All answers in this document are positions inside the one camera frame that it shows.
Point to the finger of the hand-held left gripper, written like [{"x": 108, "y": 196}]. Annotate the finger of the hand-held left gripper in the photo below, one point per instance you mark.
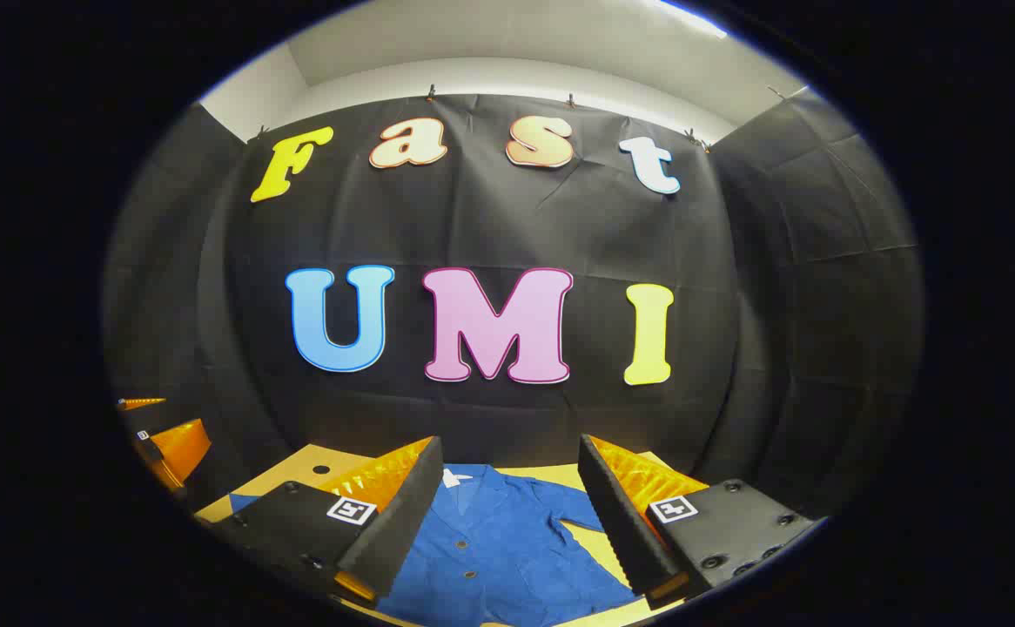
[
  {"x": 137, "y": 402},
  {"x": 178, "y": 448}
]

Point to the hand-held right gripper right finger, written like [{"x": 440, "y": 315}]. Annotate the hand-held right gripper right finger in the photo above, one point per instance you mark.
[{"x": 616, "y": 514}]

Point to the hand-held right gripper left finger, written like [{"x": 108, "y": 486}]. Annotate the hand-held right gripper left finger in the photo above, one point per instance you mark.
[{"x": 403, "y": 514}]

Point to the blue button shirt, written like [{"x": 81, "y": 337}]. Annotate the blue button shirt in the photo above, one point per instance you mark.
[{"x": 499, "y": 549}]

